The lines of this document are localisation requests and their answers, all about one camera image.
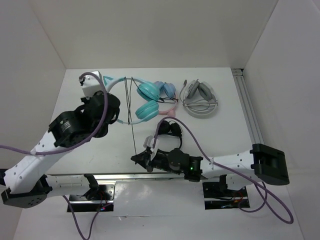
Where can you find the aluminium rail right side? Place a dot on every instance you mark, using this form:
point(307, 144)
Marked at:
point(247, 107)

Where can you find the pink blue cat-ear headphones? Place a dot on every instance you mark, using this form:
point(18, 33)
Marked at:
point(171, 94)

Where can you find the grey white headset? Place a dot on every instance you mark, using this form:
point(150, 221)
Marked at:
point(198, 99)

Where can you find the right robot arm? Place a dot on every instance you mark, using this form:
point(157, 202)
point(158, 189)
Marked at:
point(261, 163)

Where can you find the aluminium rail front edge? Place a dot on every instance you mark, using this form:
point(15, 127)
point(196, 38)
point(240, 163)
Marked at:
point(125, 177)

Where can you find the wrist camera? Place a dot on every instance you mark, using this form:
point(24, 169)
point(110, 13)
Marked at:
point(89, 84)
point(151, 146)

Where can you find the small black headphones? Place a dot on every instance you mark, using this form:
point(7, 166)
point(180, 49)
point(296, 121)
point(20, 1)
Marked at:
point(171, 129)

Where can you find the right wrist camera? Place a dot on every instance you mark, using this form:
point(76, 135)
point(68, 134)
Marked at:
point(151, 146)

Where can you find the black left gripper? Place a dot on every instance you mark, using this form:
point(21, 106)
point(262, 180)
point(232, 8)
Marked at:
point(85, 100)

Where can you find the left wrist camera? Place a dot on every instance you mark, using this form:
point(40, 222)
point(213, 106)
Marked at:
point(89, 84)

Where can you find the teal cat-ear headphones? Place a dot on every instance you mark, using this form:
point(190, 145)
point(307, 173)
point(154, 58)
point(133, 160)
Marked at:
point(147, 90)

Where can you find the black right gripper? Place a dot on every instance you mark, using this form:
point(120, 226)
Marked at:
point(143, 158)

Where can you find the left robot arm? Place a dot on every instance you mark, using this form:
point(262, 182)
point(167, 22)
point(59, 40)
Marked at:
point(28, 184)

